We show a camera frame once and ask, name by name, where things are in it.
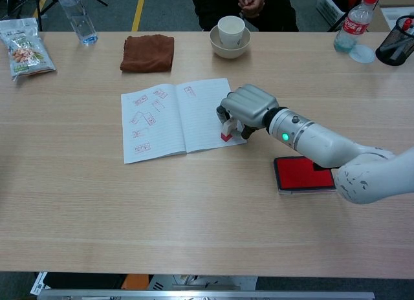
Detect orange object under table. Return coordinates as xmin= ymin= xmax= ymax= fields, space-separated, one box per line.
xmin=122 ymin=273 xmax=150 ymax=290

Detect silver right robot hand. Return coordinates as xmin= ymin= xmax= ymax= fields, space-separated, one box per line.
xmin=215 ymin=83 xmax=279 ymax=141

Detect red label cola bottle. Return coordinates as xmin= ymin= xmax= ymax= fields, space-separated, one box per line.
xmin=333 ymin=0 xmax=380 ymax=53

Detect white bottle cap coaster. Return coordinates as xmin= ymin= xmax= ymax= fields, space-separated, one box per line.
xmin=348 ymin=44 xmax=376 ymax=65

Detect black tripod stand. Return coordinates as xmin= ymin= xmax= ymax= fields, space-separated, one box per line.
xmin=6 ymin=0 xmax=109 ymax=32

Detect white plastic basket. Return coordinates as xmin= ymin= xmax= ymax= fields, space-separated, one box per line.
xmin=316 ymin=0 xmax=369 ymax=28

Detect red and white stamp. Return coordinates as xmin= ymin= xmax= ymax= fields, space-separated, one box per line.
xmin=220 ymin=117 xmax=240 ymax=143

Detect person's left hand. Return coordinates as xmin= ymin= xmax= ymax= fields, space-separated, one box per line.
xmin=252 ymin=0 xmax=267 ymax=19

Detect beige bowl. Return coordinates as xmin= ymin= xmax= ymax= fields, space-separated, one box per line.
xmin=209 ymin=24 xmax=252 ymax=59

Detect person in black clothes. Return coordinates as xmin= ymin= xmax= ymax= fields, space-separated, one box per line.
xmin=188 ymin=0 xmax=299 ymax=32

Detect white paper cup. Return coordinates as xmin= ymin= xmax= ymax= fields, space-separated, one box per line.
xmin=217 ymin=16 xmax=246 ymax=50

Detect person's right hand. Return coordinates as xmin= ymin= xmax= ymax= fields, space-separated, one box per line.
xmin=237 ymin=0 xmax=256 ymax=18

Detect open lined notebook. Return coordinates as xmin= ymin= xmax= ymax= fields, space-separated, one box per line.
xmin=120 ymin=78 xmax=248 ymax=165

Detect clear water bottle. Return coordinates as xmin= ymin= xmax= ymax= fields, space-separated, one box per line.
xmin=53 ymin=0 xmax=99 ymax=47

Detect white equipment under table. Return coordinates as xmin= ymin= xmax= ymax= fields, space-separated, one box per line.
xmin=147 ymin=275 xmax=259 ymax=291

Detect black mesh pen holder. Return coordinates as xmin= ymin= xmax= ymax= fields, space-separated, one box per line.
xmin=375 ymin=14 xmax=414 ymax=67

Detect folded brown cloth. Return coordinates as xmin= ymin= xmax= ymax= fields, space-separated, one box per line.
xmin=120 ymin=34 xmax=175 ymax=73

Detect red ink pad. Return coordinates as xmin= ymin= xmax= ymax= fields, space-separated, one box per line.
xmin=273 ymin=155 xmax=338 ymax=196

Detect cardboard box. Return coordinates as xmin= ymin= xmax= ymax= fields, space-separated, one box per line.
xmin=373 ymin=0 xmax=414 ymax=32

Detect white label sheet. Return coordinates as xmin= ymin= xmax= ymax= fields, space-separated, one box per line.
xmin=30 ymin=271 xmax=49 ymax=296

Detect nut snack bag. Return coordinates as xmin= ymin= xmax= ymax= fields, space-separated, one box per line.
xmin=0 ymin=17 xmax=57 ymax=82

